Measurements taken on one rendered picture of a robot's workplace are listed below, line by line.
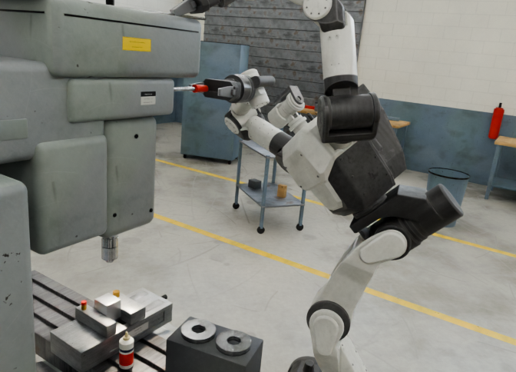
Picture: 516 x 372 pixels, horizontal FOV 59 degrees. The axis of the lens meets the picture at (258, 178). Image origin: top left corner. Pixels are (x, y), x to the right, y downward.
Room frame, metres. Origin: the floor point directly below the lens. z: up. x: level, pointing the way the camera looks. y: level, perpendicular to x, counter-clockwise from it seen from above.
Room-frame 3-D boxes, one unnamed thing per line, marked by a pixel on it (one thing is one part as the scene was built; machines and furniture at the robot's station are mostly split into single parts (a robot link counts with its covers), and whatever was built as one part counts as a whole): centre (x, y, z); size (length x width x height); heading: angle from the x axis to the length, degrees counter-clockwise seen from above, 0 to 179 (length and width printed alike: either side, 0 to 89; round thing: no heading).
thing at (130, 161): (1.20, 0.41, 1.47); 0.21 x 0.19 x 0.32; 59
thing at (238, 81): (1.41, 0.11, 1.70); 0.13 x 0.12 x 0.10; 59
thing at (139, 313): (1.26, 0.39, 1.01); 0.15 x 0.06 x 0.04; 57
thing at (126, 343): (1.11, 0.33, 0.97); 0.04 x 0.04 x 0.11
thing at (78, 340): (1.24, 0.40, 0.97); 0.35 x 0.15 x 0.11; 147
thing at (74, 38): (1.20, 0.42, 1.81); 0.47 x 0.26 x 0.16; 149
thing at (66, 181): (1.04, 0.51, 1.47); 0.24 x 0.19 x 0.26; 59
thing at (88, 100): (1.17, 0.43, 1.68); 0.34 x 0.24 x 0.10; 149
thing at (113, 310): (1.21, 0.42, 1.03); 0.06 x 0.05 x 0.06; 57
